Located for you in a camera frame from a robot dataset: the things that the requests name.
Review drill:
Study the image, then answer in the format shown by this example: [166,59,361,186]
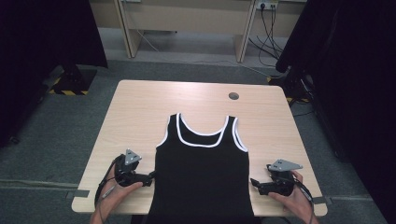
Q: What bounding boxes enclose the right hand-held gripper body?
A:
[260,159,304,197]

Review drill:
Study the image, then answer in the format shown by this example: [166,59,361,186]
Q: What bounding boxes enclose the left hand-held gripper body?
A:
[113,147,149,188]

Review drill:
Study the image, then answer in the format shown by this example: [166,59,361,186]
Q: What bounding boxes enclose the black tank top white trim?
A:
[146,112,262,224]

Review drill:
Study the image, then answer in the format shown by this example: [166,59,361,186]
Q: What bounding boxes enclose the person's left hand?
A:
[98,166,145,220]

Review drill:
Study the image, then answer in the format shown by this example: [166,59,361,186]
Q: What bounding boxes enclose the person's right hand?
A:
[268,169,313,220]

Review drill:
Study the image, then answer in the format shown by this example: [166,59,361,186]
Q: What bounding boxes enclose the grey tape strip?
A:
[312,195,334,206]
[64,189,91,200]

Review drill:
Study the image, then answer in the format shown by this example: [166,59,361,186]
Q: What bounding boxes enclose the black stand base hazard tape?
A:
[266,65,314,106]
[48,63,98,97]

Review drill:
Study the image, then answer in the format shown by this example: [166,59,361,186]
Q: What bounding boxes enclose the black curtain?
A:
[0,0,109,148]
[275,0,396,224]

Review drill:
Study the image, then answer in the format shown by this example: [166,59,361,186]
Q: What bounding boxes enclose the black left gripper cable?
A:
[93,154,123,224]

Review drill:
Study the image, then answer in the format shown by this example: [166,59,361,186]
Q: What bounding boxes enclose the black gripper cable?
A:
[290,176,316,224]
[93,154,123,224]

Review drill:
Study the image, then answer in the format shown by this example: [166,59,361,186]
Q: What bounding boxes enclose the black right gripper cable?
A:
[290,176,316,224]

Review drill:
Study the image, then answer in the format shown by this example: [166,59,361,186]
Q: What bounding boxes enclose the white floor cable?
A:
[135,29,290,79]

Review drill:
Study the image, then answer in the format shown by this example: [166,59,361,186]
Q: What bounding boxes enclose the black power cables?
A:
[247,5,286,68]

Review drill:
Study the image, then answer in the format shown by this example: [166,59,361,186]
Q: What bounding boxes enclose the white wall power socket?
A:
[255,0,279,10]

